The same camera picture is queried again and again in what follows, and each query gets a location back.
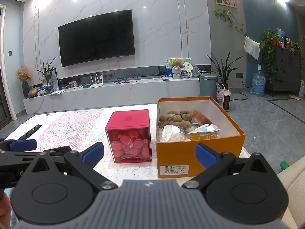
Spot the marble television cabinet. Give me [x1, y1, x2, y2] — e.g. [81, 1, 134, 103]
[23, 76, 201, 114]

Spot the beige sofa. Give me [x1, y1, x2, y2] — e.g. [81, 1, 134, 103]
[276, 157, 305, 229]

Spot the black television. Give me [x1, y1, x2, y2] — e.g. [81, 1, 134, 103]
[58, 9, 136, 68]

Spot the teddy bear bouquet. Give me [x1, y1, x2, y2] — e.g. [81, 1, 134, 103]
[172, 58, 183, 80]

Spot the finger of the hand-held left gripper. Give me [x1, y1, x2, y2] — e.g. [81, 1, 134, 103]
[0, 146, 72, 159]
[0, 138, 37, 152]

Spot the orange cardboard box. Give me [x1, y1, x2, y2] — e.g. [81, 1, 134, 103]
[156, 96, 246, 179]

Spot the green toy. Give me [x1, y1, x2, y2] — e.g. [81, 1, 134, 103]
[278, 160, 290, 172]

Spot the dark grey dresser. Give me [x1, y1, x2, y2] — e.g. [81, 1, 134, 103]
[266, 46, 303, 97]

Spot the white hanging cloth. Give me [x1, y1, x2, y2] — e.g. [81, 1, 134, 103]
[243, 36, 261, 60]

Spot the long-leaf potted plant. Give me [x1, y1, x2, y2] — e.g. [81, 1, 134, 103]
[206, 51, 242, 90]

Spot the white space heater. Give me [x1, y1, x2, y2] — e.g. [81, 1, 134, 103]
[222, 89, 232, 112]

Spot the white plastic bag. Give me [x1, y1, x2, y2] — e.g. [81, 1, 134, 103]
[159, 124, 185, 143]

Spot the green ivy plant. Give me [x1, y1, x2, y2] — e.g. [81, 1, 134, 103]
[259, 30, 280, 84]

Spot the blue water jug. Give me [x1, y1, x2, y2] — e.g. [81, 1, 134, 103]
[250, 64, 266, 97]

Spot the white router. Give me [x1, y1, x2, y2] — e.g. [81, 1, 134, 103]
[89, 74, 104, 87]

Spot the green plant glass vase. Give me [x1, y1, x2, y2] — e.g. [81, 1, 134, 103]
[36, 57, 58, 93]

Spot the dried yellow flowers vase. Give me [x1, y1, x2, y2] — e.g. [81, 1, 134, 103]
[15, 66, 31, 99]

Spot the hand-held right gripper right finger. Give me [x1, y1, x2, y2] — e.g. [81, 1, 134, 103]
[182, 143, 278, 191]

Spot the pale lace tablecloth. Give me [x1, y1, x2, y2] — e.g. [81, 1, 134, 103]
[4, 104, 250, 180]

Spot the grey trash bin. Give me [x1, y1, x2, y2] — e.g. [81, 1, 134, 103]
[199, 73, 218, 99]

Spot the red cube container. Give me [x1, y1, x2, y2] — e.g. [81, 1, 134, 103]
[105, 109, 153, 164]

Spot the trailing vine plant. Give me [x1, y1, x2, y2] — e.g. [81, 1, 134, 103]
[213, 8, 247, 37]

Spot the yellow packet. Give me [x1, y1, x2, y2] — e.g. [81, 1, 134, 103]
[189, 134, 221, 142]

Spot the pink woven basket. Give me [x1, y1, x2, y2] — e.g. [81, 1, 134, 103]
[216, 83, 226, 102]

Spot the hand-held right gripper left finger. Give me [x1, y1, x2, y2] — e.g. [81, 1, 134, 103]
[24, 142, 118, 191]

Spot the silver foil packet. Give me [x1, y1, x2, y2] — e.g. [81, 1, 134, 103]
[187, 124, 221, 135]

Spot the black remote control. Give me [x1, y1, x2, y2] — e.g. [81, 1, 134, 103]
[17, 124, 42, 141]

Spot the brown round basket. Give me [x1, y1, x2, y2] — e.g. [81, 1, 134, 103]
[28, 86, 41, 99]

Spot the green white poster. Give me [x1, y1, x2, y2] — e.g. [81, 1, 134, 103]
[165, 58, 192, 69]

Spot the brown plush toy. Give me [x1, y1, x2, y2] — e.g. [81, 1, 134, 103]
[158, 110, 193, 130]

